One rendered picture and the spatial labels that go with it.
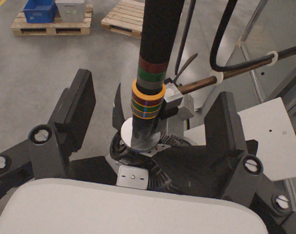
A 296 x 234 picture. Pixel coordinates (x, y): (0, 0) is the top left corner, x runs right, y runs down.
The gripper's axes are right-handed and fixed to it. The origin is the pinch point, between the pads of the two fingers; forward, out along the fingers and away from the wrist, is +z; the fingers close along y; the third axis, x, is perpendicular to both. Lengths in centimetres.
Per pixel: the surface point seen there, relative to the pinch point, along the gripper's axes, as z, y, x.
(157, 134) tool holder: 9.9, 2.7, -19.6
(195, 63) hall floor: 230, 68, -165
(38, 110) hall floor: 103, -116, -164
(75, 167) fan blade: 17, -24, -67
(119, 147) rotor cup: 18.2, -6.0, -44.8
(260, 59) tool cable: 23.9, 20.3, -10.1
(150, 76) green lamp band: 8.3, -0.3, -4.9
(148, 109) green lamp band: 7.9, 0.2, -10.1
